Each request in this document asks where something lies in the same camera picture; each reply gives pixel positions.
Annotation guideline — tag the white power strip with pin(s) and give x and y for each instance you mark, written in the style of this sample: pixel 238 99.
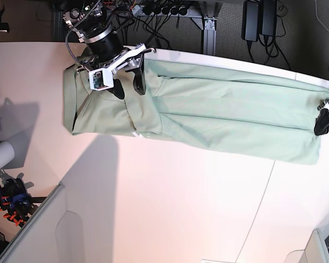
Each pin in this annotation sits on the white power strip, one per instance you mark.
pixel 168 11

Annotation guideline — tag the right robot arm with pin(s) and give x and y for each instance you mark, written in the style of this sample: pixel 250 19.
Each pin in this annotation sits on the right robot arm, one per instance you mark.
pixel 96 23

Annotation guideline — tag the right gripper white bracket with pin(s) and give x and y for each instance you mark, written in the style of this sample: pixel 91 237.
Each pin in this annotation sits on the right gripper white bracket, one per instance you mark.
pixel 131 60

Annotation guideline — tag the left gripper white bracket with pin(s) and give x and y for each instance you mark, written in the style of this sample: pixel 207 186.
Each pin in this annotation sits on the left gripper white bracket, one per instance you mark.
pixel 322 122

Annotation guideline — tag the light green T-shirt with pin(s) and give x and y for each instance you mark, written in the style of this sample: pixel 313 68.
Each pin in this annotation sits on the light green T-shirt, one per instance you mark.
pixel 207 107

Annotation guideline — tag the blue orange clamp pile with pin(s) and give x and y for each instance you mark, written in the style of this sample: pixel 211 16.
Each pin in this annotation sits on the blue orange clamp pile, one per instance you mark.
pixel 15 202

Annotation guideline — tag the aluminium frame post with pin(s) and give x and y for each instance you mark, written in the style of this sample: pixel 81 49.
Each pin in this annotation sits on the aluminium frame post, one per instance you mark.
pixel 209 36

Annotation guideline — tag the black power adapter brick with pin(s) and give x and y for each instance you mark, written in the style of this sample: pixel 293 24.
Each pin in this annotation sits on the black power adapter brick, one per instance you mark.
pixel 250 21

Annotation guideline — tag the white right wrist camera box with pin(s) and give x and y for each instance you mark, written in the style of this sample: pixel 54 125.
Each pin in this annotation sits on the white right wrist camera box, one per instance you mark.
pixel 101 79

